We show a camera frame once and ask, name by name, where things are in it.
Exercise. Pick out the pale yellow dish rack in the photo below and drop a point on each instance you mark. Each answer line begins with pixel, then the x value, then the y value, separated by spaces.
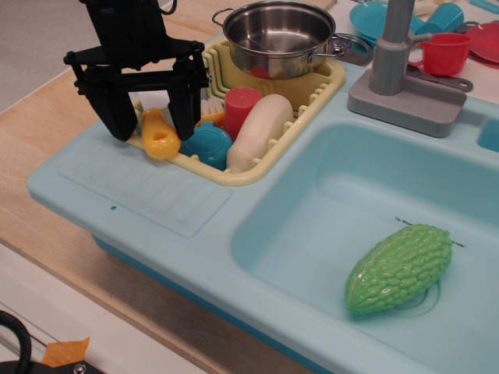
pixel 308 95

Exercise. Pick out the red mug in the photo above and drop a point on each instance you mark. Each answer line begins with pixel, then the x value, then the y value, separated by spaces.
pixel 444 55

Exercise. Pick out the metal pot lid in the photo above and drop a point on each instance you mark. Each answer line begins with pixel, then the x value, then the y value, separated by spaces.
pixel 356 48

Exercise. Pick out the red plate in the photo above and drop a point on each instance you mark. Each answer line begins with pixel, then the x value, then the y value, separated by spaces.
pixel 484 43

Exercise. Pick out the teal cup in background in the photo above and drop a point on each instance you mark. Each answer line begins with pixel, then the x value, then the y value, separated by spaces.
pixel 447 18

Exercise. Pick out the grey toy faucet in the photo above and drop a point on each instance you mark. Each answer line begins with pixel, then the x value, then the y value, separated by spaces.
pixel 386 93

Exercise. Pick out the stainless steel pot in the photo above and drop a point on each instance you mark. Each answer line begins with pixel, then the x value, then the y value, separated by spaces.
pixel 280 39

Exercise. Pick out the orange tape piece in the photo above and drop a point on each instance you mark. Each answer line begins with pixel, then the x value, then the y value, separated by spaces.
pixel 64 353

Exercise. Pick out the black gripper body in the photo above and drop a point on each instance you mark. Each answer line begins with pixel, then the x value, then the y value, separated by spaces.
pixel 135 53

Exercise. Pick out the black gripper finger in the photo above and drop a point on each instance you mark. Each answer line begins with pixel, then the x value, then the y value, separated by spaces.
pixel 183 109
pixel 114 107

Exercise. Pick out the grey toy utensil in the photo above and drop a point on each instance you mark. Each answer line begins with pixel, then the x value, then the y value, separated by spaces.
pixel 453 82

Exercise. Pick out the teal plate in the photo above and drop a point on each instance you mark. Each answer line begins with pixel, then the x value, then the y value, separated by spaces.
pixel 366 17

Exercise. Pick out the orange dish brush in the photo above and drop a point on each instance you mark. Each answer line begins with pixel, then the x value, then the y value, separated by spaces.
pixel 212 110

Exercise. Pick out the green bitter melon toy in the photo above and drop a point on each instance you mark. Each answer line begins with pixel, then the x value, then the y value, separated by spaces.
pixel 398 268

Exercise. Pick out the red plastic cup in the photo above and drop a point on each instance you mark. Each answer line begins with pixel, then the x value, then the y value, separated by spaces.
pixel 239 102

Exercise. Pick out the cream toy bottle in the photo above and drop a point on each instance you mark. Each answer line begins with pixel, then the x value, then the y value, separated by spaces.
pixel 264 123

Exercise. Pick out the light blue toy sink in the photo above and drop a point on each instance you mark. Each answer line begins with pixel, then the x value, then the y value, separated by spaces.
pixel 276 254

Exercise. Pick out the toy knife yellow handle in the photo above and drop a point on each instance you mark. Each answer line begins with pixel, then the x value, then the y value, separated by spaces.
pixel 160 139

